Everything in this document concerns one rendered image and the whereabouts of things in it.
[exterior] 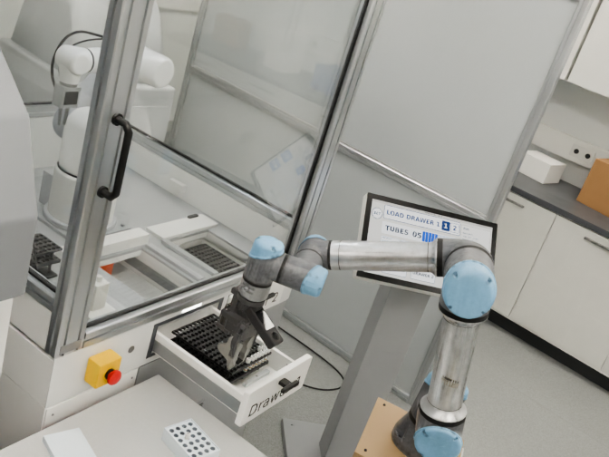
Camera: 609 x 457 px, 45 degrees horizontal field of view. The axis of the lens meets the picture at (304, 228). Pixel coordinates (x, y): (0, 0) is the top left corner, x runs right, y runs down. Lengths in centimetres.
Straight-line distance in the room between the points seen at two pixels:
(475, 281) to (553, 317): 311
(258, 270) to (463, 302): 48
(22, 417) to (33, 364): 17
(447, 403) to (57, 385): 93
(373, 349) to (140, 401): 111
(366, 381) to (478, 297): 132
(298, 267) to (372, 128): 195
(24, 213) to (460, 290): 94
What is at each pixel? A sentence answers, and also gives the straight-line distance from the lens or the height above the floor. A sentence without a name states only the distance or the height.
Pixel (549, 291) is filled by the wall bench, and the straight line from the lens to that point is 471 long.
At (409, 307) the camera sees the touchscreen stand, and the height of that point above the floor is 83.
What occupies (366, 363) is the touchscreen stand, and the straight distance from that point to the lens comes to 287.
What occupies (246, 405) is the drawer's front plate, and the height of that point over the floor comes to 89.
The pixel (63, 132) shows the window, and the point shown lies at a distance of 164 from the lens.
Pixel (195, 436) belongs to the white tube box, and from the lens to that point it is 190.
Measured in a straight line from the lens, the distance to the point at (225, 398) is 194.
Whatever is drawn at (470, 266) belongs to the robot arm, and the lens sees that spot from 166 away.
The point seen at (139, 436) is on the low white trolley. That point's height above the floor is 76.
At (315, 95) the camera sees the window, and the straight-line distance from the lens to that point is 215.
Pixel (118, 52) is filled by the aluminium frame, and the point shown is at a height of 167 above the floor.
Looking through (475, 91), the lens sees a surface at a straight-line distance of 335.
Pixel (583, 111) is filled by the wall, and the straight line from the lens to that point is 526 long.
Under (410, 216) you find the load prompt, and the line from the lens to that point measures 265.
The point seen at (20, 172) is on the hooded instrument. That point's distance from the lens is 113.
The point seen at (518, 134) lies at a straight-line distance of 328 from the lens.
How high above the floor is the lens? 201
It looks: 22 degrees down
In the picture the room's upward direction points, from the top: 18 degrees clockwise
